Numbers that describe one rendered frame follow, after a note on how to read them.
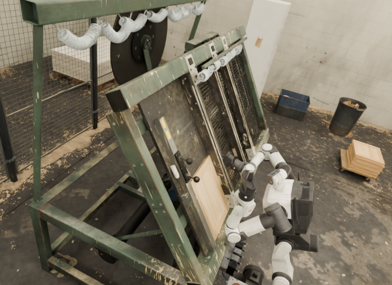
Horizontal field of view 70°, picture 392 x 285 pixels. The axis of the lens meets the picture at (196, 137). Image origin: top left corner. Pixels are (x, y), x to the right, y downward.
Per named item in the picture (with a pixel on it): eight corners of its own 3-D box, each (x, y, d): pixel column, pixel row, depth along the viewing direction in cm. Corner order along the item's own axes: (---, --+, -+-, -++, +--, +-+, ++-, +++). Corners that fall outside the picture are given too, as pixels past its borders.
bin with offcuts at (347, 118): (352, 141, 551) (368, 112, 516) (325, 132, 562) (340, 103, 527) (350, 129, 592) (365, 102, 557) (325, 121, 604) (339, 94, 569)
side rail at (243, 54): (257, 131, 341) (266, 129, 336) (230, 40, 305) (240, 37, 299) (258, 128, 347) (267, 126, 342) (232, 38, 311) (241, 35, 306)
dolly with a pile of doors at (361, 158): (372, 185, 437) (387, 165, 415) (338, 173, 449) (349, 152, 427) (367, 164, 487) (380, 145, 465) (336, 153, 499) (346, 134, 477)
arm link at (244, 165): (233, 173, 211) (246, 181, 209) (238, 166, 202) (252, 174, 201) (239, 162, 218) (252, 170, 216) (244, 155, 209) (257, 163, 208)
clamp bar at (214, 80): (240, 178, 254) (266, 176, 243) (196, 48, 215) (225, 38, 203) (243, 172, 262) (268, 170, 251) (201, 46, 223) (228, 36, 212)
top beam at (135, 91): (113, 113, 130) (129, 109, 125) (104, 93, 127) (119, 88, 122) (237, 37, 308) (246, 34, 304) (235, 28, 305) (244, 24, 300)
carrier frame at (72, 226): (184, 351, 212) (205, 293, 168) (41, 268, 245) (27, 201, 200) (249, 183, 390) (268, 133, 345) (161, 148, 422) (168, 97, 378)
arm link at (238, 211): (239, 193, 156) (230, 209, 163) (249, 205, 151) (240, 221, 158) (247, 191, 160) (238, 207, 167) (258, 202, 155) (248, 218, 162)
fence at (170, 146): (208, 250, 187) (213, 250, 185) (153, 121, 155) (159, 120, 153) (210, 244, 191) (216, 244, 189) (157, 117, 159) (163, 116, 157)
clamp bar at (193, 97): (226, 209, 219) (256, 208, 208) (171, 61, 180) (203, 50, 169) (230, 201, 228) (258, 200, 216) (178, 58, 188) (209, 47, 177)
